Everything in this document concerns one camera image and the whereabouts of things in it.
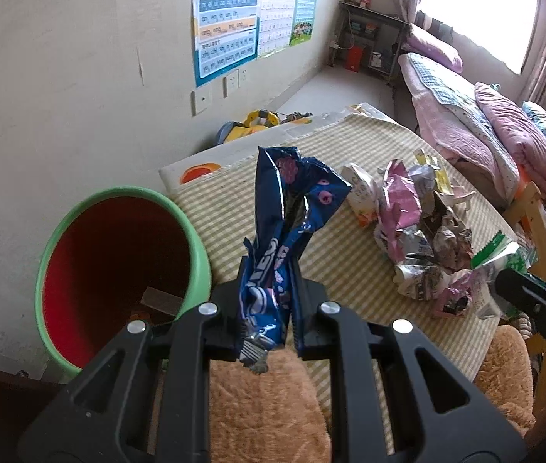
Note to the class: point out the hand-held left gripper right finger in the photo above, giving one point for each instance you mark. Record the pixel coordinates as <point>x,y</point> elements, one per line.
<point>316,318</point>

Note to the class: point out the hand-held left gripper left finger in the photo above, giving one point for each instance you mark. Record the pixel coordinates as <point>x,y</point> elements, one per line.
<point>227,318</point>

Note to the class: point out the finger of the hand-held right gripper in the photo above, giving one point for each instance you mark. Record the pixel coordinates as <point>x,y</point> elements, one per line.
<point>538,296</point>

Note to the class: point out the green white carton wrapper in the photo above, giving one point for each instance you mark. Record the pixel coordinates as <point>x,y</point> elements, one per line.
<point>499,255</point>

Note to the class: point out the dark blue cookie wrapper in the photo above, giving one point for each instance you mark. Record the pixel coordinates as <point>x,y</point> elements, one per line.
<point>297,193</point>

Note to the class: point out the pile of wrappers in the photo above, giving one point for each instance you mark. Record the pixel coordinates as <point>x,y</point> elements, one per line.
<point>413,231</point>

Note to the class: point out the green waste bin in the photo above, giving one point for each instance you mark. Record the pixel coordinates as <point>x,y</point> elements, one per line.
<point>109,251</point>

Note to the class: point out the striped beige tablecloth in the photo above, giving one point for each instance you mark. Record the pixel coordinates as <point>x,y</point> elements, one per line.
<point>359,289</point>

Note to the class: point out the tan plush toy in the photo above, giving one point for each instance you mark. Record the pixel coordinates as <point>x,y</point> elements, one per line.
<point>263,405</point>

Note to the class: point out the wooden chair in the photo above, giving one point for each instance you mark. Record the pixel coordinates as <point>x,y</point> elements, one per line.
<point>531,202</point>

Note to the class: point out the pink quilt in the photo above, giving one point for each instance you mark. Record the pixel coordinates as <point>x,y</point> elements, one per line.
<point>519,135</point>

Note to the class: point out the white table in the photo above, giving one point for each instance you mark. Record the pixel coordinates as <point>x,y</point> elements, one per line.
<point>234,149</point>

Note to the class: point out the yellow toy truck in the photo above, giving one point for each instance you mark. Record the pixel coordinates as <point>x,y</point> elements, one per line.
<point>253,123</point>

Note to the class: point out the bed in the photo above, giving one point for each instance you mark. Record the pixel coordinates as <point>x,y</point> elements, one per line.
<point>446,111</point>

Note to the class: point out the blue plaid blanket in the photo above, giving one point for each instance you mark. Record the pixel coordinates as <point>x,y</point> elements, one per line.
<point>451,91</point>

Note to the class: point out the red box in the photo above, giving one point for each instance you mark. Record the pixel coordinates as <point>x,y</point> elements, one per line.
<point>355,58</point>

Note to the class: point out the purple pillow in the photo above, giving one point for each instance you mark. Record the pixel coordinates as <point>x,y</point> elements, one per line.
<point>434,48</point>

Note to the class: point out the window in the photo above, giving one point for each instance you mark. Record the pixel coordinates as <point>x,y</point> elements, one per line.
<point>480,5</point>

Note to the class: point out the dark metal shelf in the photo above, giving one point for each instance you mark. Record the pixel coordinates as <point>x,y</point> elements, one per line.
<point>374,17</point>

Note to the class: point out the white wall plate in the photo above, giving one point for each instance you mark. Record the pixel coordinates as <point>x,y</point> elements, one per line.
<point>200,101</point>

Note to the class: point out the white wall socket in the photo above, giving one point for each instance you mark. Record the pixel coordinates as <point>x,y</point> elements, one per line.
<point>230,83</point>

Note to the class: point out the blue bordered wall poster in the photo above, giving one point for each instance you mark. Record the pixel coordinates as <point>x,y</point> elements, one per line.
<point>225,19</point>

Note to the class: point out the white chart wall poster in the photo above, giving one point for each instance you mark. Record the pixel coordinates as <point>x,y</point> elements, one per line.
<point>278,9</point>

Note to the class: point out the green bordered wall poster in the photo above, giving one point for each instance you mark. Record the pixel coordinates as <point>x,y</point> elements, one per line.
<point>306,5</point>

